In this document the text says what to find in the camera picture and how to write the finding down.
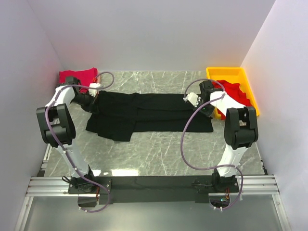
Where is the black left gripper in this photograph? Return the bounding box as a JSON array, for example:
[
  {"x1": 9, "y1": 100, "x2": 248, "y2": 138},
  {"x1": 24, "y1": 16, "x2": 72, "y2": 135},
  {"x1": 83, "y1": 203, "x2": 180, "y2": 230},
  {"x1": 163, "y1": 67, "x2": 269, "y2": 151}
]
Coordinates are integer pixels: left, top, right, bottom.
[{"x1": 71, "y1": 91, "x2": 99, "y2": 114}]

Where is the black t shirt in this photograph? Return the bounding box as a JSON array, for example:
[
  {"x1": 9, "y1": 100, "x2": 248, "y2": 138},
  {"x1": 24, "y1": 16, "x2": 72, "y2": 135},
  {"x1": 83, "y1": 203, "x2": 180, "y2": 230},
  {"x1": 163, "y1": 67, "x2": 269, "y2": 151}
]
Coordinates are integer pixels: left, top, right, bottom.
[{"x1": 85, "y1": 90, "x2": 214, "y2": 142}]

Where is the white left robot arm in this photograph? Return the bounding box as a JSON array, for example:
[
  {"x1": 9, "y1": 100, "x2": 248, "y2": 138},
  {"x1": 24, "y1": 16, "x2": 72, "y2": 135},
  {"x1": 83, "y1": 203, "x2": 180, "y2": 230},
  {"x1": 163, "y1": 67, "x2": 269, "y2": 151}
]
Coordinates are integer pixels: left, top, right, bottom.
[{"x1": 36, "y1": 76, "x2": 98, "y2": 193}]

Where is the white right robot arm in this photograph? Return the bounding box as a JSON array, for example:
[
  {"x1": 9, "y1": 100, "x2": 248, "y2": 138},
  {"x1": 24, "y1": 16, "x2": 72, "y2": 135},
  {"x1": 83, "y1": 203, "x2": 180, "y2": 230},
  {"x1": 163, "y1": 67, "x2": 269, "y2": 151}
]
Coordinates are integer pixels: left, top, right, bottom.
[{"x1": 197, "y1": 80, "x2": 258, "y2": 192}]

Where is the folded magenta t shirt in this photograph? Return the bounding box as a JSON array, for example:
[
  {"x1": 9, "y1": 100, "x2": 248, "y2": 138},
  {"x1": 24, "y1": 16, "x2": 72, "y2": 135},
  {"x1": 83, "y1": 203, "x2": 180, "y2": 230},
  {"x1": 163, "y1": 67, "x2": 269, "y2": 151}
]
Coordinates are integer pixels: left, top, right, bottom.
[{"x1": 58, "y1": 68, "x2": 98, "y2": 86}]

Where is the red t shirt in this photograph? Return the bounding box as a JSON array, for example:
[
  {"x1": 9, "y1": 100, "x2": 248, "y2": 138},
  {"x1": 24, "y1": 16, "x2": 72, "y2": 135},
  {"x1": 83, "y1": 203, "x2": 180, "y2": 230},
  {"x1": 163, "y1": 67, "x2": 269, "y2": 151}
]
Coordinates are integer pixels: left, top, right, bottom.
[{"x1": 210, "y1": 80, "x2": 252, "y2": 109}]

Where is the yellow plastic bin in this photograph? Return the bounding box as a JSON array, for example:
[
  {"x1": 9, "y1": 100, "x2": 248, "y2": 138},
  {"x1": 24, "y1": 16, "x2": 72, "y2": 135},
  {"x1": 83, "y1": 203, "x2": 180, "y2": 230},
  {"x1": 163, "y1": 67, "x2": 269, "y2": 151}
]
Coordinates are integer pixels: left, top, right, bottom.
[{"x1": 206, "y1": 67, "x2": 260, "y2": 116}]

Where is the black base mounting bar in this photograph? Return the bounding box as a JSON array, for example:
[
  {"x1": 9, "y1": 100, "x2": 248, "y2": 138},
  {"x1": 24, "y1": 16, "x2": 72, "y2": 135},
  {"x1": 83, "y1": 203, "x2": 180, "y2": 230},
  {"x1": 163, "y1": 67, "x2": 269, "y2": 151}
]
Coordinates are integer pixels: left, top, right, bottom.
[{"x1": 68, "y1": 174, "x2": 239, "y2": 205}]

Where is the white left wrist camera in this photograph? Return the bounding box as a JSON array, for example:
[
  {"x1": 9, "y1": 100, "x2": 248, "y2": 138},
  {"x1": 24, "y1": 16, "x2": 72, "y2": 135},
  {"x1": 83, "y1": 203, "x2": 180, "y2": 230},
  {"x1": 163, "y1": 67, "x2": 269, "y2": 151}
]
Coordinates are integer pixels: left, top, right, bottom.
[{"x1": 88, "y1": 83, "x2": 101, "y2": 97}]

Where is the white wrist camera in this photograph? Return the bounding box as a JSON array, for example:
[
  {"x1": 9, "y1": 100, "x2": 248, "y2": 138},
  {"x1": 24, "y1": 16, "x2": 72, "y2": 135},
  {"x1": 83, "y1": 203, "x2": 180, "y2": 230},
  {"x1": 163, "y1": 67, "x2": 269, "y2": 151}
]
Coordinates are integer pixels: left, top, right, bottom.
[
  {"x1": 183, "y1": 92, "x2": 202, "y2": 108},
  {"x1": 88, "y1": 83, "x2": 101, "y2": 97}
]

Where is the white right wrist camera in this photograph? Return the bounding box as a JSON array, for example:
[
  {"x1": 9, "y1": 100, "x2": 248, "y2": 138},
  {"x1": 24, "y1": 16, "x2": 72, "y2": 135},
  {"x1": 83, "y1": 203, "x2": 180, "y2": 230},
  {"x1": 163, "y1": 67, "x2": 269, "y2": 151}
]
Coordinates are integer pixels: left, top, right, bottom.
[{"x1": 183, "y1": 92, "x2": 202, "y2": 108}]

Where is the aluminium frame rail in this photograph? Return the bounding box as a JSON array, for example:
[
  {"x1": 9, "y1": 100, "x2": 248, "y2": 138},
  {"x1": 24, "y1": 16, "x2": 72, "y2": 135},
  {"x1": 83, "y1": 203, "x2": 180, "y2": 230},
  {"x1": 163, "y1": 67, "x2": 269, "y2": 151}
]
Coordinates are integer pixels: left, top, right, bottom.
[{"x1": 14, "y1": 175, "x2": 291, "y2": 231}]

